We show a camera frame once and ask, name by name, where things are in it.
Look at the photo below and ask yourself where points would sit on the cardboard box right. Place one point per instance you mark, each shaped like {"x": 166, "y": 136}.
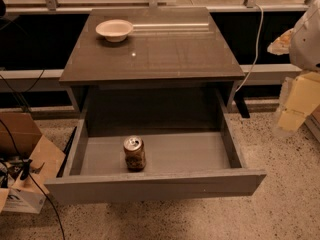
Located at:
{"x": 313, "y": 123}

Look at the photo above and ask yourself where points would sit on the grey cabinet with glossy top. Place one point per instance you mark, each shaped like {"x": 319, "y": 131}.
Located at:
{"x": 167, "y": 45}

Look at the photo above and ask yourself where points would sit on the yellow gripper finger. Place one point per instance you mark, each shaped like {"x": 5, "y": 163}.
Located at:
{"x": 281, "y": 45}
{"x": 299, "y": 97}

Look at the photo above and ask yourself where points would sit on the open cardboard box left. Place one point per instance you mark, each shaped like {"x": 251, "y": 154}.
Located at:
{"x": 27, "y": 160}

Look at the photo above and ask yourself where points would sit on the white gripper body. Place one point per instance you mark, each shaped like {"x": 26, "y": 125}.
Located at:
{"x": 307, "y": 43}

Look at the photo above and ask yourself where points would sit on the white paper bowl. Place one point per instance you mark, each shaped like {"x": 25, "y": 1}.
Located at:
{"x": 114, "y": 30}

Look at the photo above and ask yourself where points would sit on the white window rail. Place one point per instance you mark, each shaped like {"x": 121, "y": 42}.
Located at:
{"x": 48, "y": 80}

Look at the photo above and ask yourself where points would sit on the open grey top drawer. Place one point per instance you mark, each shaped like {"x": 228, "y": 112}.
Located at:
{"x": 190, "y": 149}

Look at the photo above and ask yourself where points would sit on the orange soda can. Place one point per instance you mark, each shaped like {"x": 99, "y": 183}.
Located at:
{"x": 134, "y": 150}

